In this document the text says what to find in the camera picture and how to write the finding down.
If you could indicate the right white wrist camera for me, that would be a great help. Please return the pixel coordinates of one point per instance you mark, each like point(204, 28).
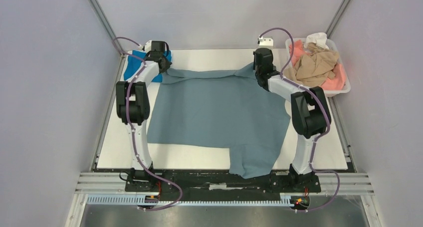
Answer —
point(265, 42)

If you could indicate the white plastic basket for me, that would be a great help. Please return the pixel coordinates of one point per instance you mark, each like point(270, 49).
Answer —
point(343, 90)

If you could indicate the white cable duct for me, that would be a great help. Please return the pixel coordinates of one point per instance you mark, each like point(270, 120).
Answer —
point(143, 200)

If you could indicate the white t-shirt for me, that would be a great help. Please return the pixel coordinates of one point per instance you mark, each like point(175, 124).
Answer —
point(316, 41)

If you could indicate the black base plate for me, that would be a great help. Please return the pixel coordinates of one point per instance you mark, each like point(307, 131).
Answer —
point(203, 185)

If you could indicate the grey-blue t-shirt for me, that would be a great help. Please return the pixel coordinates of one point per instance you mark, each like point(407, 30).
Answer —
point(221, 109)

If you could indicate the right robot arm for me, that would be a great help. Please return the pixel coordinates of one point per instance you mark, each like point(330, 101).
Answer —
point(310, 114)

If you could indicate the pink t-shirt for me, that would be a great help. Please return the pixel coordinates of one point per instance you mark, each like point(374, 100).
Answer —
point(335, 81)

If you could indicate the beige t-shirt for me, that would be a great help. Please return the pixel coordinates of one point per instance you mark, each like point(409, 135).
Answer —
point(314, 66)

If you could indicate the aluminium frame rails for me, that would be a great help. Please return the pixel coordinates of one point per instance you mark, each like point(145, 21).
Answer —
point(347, 185)

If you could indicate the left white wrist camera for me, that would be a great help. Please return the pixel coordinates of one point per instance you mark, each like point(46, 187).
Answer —
point(146, 47)

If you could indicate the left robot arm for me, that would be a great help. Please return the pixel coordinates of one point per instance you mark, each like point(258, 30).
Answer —
point(133, 106)

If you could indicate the folded bright blue t-shirt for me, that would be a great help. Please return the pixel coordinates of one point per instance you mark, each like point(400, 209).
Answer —
point(134, 65)

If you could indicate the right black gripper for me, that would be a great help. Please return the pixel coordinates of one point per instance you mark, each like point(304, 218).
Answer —
point(261, 79)

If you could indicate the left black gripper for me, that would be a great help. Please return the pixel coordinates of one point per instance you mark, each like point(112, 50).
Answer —
point(167, 65)

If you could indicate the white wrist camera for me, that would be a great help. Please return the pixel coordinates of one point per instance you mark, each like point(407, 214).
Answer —
point(146, 47)
point(265, 42)

